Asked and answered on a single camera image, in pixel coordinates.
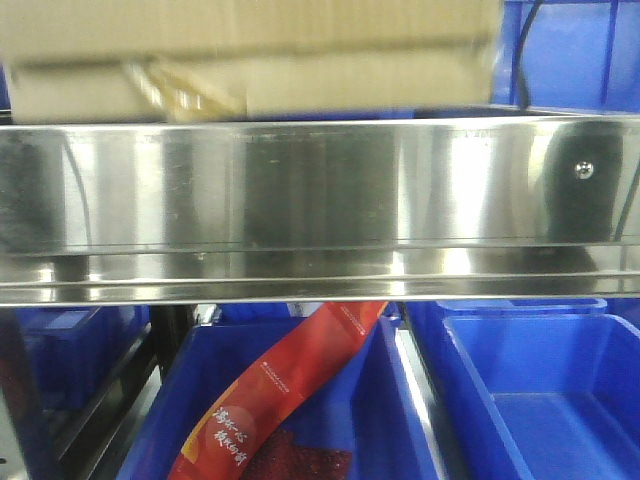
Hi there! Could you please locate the blue bin with snack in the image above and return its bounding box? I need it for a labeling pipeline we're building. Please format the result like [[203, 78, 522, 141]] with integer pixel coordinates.
[[116, 320, 437, 479]]

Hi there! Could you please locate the stainless steel shelf rail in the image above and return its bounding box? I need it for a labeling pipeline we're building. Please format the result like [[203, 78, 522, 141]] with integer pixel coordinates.
[[1, 115, 639, 306]]

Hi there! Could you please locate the black cable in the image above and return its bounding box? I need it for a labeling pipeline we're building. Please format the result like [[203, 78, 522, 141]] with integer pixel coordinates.
[[515, 0, 543, 109]]

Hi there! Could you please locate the brown cardboard carton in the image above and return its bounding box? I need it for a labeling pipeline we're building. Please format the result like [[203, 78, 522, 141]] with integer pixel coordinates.
[[1, 1, 504, 123]]

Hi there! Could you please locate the blue bin lower right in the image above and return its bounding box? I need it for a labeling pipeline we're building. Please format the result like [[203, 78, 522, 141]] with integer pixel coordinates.
[[442, 314, 639, 479]]

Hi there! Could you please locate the black shelf frame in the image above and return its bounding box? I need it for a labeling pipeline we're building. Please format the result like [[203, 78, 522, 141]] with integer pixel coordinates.
[[0, 304, 197, 480]]

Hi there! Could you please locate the red snack package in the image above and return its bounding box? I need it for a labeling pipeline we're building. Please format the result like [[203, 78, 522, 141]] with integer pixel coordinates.
[[168, 301, 387, 479]]

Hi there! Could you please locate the blue bin behind right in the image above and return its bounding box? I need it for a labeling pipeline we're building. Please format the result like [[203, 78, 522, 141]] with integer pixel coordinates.
[[406, 298, 608, 376]]

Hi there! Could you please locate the blue bin upper right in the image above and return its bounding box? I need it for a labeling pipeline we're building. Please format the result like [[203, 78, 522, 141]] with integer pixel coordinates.
[[492, 1, 639, 112]]

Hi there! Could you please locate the blue bin lower left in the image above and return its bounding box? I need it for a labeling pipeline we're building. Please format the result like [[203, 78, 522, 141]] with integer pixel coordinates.
[[16, 306, 149, 410]]

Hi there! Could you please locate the silver screw on rail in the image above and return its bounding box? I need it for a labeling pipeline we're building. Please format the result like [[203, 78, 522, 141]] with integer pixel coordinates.
[[574, 161, 595, 180]]

